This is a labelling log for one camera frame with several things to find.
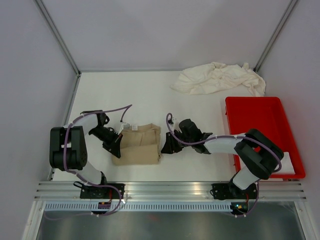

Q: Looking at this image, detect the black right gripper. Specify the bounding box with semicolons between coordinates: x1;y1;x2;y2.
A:
161;129;193;154

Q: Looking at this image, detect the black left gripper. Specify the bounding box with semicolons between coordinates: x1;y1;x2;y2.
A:
88;126;123;159

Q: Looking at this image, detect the beige t shirt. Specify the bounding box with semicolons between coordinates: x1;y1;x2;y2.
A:
111;123;162;166

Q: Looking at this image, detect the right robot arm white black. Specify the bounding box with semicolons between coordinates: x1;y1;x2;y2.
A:
161;114;284;198

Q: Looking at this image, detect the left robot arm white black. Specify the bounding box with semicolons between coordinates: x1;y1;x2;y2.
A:
49;110;123;198

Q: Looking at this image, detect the cream white t shirt pile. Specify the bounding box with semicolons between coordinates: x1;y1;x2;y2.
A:
170;62;266;97

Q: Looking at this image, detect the red plastic bin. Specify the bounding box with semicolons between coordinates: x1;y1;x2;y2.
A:
225;96;306;179

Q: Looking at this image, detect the white folded cloth in bin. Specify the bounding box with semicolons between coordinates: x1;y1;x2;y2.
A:
275;152;296;175

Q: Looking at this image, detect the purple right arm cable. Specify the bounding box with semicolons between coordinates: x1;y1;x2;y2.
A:
165;112;283;218

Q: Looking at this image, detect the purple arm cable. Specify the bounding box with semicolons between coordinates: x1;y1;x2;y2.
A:
44;103;133;221
165;112;283;218

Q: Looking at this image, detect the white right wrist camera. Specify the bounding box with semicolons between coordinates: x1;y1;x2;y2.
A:
167;117;177;128

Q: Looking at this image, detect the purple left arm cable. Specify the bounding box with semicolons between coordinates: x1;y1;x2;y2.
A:
44;103;133;221

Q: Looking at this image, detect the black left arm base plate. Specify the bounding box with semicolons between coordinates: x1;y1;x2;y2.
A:
78;183;125;200

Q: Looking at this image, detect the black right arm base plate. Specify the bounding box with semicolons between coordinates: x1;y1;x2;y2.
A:
210;183;258;201

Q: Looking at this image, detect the white slotted cable duct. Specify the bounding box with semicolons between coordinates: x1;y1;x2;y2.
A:
44;201;232;212

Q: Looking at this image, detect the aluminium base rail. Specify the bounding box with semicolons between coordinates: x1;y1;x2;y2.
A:
34;181;307;202

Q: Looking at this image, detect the left aluminium frame post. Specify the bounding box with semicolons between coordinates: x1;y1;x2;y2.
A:
33;0;81;76

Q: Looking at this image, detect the aluminium frame post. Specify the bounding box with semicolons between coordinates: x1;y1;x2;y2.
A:
253;0;300;73
33;0;81;76

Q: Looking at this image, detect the right aluminium frame post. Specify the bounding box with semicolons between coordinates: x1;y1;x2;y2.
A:
253;0;300;73

